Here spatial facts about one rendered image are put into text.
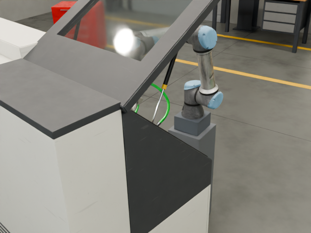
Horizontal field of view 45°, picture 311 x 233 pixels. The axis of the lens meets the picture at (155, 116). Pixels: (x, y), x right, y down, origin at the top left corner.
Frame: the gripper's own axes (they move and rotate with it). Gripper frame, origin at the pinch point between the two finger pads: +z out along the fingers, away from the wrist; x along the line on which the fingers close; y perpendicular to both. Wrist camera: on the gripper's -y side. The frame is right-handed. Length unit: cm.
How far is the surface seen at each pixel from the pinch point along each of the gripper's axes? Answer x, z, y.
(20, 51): 35, -32, -36
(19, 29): 63, -34, -21
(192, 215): -35, 54, 7
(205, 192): -35, 45, 17
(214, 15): 270, 78, 447
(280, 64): 116, 122, 409
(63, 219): -32, 9, -64
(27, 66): 23, -29, -40
